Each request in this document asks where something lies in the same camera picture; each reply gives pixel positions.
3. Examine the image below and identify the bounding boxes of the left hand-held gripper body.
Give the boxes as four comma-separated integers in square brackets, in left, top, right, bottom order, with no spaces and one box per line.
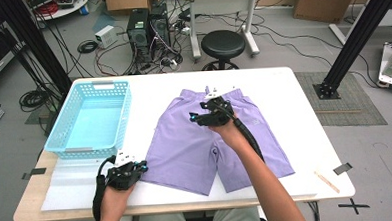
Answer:
[104,148,141,192]

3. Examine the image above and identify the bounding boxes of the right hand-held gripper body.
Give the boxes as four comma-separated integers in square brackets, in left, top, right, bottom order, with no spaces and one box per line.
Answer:
[195,85,239,128]

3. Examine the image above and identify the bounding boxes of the purple shorts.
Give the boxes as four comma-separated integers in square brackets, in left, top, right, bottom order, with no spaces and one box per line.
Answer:
[137,82,297,199]

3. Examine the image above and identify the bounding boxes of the light blue plastic basket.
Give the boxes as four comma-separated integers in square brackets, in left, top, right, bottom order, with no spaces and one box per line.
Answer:
[41,78,135,161]

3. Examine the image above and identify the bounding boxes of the person's right hand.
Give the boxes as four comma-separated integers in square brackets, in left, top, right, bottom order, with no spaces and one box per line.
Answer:
[208,117,250,152]

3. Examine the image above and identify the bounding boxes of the person's left hand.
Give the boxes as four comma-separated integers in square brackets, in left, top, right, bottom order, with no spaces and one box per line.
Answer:
[99,183,138,221]

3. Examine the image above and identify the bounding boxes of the black round stool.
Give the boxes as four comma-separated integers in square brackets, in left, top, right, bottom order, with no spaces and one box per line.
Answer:
[200,28,248,72]

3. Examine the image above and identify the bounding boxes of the black tape strip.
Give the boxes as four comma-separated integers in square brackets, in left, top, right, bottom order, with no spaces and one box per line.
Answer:
[20,167,48,181]
[332,162,354,177]

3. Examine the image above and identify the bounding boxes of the open-sided computer tower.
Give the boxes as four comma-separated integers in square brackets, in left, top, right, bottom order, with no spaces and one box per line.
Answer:
[148,2,171,49]

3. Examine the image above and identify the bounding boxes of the black computer tower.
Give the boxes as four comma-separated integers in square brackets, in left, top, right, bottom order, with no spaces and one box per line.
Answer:
[125,7,153,65]

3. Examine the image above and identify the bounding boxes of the small white device box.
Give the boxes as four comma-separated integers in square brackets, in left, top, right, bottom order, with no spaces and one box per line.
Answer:
[93,24,119,50]

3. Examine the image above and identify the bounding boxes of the thin wooden stick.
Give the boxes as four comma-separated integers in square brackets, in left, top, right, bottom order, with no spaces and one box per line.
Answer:
[313,169,341,195]

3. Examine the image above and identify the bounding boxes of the grey floor mat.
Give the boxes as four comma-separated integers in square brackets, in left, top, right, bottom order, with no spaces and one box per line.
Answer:
[293,67,389,130]

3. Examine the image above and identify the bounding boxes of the small open cardboard box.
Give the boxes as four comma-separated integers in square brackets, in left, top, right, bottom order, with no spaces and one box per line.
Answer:
[104,0,163,12]

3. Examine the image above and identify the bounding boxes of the large cardboard box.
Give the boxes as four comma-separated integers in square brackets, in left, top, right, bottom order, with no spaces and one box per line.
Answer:
[291,0,363,26]

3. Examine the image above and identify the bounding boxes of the black tape cross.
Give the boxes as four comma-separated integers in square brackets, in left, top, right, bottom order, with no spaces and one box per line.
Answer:
[337,196,372,216]

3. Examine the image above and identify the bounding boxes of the round white table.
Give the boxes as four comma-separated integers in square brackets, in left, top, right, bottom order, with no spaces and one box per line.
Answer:
[28,0,91,23]

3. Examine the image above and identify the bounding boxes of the left gripper black sleeved cable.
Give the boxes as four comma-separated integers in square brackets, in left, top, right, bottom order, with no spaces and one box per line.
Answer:
[89,155,121,221]

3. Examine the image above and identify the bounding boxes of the gripper black sleeved cable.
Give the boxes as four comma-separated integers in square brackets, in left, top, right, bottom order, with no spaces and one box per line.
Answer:
[232,116,266,165]
[89,155,121,221]

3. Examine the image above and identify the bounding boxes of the right gripper black sleeved cable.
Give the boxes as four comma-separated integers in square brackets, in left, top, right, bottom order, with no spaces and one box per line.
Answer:
[232,116,266,165]

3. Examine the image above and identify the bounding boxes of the tangle of floor cables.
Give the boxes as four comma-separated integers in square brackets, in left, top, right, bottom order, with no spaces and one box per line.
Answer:
[93,9,203,78]

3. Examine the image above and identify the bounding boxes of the large coiled black cable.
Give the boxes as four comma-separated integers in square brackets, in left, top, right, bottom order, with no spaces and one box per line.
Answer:
[18,88,53,113]

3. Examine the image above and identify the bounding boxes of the small coiled black cable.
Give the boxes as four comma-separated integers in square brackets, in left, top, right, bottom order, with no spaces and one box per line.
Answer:
[76,39,100,56]

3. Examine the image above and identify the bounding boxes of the black hanging cables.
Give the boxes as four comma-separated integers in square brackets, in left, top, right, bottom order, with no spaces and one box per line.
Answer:
[306,200,322,221]

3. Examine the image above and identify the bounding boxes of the black metal frame post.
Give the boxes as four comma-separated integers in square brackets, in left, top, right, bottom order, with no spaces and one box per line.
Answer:
[0,0,74,100]
[308,0,392,101]

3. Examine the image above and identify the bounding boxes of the red coiled cable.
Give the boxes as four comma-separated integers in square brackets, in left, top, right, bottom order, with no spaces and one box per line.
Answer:
[33,0,61,16]

